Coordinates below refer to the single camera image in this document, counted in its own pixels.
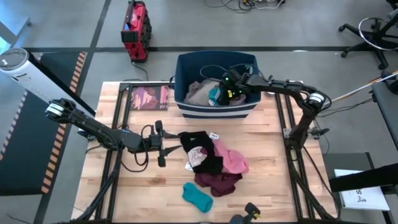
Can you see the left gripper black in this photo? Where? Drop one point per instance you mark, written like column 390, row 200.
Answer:
column 152, row 143

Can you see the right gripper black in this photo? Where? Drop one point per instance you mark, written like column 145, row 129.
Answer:
column 244, row 81

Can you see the maroon garment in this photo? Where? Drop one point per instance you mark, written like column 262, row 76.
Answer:
column 220, row 185

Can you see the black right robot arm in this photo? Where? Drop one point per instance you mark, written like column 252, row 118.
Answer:
column 306, row 121

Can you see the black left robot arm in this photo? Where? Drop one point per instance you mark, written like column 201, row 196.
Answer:
column 93, row 126

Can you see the teal garment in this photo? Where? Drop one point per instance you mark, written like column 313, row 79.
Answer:
column 213, row 95

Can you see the mauve pink garment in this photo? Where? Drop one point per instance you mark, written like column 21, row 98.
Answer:
column 239, row 100

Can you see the navy white striped fabric basket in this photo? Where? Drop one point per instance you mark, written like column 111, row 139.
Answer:
column 214, row 110

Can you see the taupe grey garment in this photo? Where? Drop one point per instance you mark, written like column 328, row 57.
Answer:
column 199, row 93

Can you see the white pink patterned cloth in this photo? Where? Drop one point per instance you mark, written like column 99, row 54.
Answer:
column 196, row 157

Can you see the white clothing tag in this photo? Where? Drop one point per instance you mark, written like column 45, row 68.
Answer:
column 188, row 166
column 214, row 136

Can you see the large black garment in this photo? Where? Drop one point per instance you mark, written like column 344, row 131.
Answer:
column 205, row 165

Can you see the pink purple picture board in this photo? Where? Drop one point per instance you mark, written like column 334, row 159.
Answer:
column 149, row 98

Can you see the teal sock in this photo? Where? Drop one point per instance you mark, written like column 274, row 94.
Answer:
column 197, row 197

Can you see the bright pink garment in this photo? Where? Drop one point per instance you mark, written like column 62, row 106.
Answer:
column 233, row 161

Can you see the wooden stick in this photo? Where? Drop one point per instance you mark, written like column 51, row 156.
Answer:
column 357, row 89

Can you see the black hazard striped floor mat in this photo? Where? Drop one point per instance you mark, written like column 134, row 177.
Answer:
column 25, row 140

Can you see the white cylinder tower appliance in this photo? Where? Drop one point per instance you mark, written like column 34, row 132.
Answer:
column 28, row 77

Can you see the black office chair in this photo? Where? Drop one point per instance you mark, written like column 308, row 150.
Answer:
column 377, row 37

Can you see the black side bench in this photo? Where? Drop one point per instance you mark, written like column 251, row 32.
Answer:
column 387, row 109

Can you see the black flat bar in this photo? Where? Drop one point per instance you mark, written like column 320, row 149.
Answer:
column 363, row 180

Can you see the white printed paper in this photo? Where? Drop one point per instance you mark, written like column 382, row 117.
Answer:
column 360, row 194

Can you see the grey metal desk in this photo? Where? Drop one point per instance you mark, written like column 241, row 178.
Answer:
column 14, row 29

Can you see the black aluminium table frame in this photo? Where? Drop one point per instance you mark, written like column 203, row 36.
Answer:
column 281, row 105

